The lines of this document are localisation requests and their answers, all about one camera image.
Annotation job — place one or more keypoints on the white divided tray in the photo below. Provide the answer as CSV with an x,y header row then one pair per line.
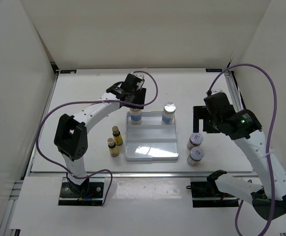
x,y
151,140

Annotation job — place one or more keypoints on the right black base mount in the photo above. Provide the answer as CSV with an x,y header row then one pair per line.
x,y
202,197

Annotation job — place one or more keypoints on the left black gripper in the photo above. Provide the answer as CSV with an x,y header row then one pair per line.
x,y
141,94

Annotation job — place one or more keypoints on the lower yellow small bottle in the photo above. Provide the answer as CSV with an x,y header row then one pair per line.
x,y
113,149

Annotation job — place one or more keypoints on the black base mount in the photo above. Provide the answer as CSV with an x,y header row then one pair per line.
x,y
90,193
202,197

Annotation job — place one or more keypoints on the upper yellow small bottle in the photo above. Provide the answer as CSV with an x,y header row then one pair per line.
x,y
117,136

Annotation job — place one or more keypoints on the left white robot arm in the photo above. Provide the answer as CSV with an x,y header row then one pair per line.
x,y
71,136

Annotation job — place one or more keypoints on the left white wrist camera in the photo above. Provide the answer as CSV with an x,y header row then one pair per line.
x,y
141,78

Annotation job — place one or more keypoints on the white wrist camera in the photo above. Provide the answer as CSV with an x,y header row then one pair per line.
x,y
141,78
215,91

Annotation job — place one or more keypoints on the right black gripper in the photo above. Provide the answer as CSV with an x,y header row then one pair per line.
x,y
201,112

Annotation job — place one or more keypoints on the red cap jar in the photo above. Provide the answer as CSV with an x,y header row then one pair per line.
x,y
196,154
195,140

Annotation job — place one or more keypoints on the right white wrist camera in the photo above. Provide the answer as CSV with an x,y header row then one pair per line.
x,y
215,91

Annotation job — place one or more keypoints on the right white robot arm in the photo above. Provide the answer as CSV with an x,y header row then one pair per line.
x,y
267,198

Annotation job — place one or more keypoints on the aluminium front rail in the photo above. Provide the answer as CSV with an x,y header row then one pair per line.
x,y
106,176

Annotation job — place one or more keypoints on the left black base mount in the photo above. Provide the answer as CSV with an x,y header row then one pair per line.
x,y
90,193

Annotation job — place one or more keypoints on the yellow small bottle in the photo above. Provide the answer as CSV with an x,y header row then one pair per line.
x,y
117,136
113,149

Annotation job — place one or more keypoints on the blue label shaker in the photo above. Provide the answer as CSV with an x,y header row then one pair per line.
x,y
135,115
168,114

